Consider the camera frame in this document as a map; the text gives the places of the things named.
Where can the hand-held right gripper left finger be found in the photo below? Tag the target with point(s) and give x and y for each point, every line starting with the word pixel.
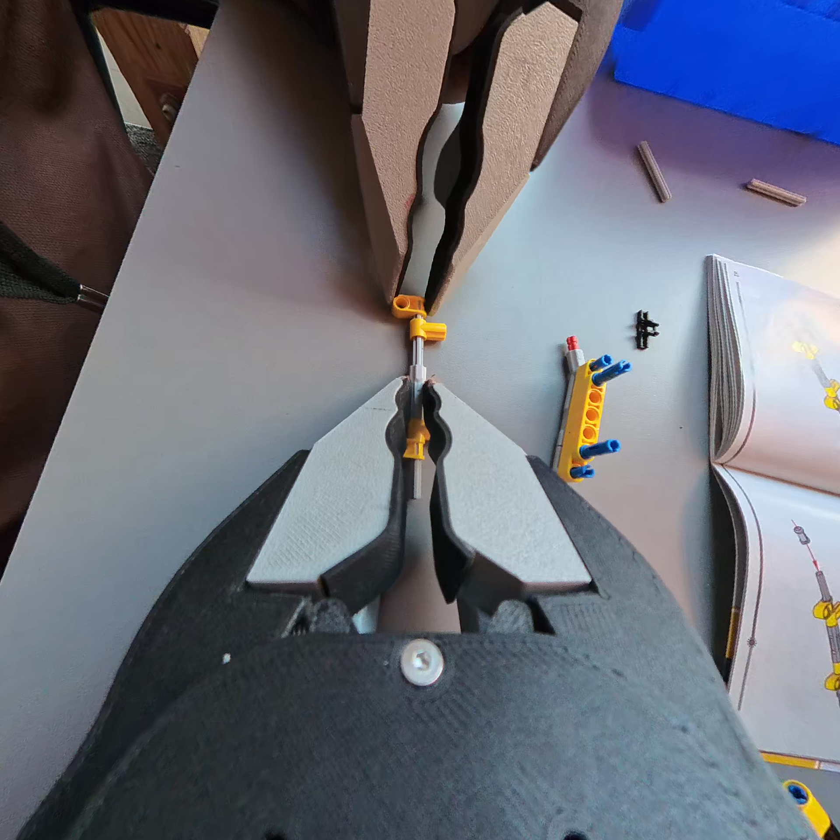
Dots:
pixel 328 505

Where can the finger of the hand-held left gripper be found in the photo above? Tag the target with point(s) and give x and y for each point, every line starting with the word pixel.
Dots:
pixel 394 98
pixel 525 98

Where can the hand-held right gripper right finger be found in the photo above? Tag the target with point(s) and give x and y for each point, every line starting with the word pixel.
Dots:
pixel 505 505

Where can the grey lego axle yellow connectors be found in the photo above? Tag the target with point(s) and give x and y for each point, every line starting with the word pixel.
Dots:
pixel 418 358

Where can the yellow lego beam blue pins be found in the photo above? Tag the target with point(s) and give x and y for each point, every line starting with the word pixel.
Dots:
pixel 590 413

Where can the small black lego piece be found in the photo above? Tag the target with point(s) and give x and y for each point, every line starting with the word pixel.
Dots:
pixel 646 328

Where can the lego instruction booklet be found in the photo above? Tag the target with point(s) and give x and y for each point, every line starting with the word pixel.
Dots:
pixel 774 407

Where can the yellow lego connector blue pin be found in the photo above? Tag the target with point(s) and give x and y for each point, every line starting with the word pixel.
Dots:
pixel 814 810

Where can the blue box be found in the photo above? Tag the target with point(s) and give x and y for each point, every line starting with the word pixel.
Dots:
pixel 722 59

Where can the person's brown clothing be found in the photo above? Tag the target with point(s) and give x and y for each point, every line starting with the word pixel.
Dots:
pixel 59 197

